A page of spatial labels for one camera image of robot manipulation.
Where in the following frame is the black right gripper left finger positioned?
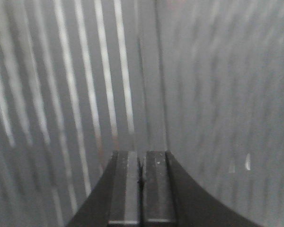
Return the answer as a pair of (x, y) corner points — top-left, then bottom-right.
(68, 151), (142, 227)

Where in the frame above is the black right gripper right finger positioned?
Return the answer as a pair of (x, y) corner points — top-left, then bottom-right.
(142, 151), (258, 227)

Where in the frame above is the grey curtain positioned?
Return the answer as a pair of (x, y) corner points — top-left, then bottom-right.
(0, 0), (284, 227)

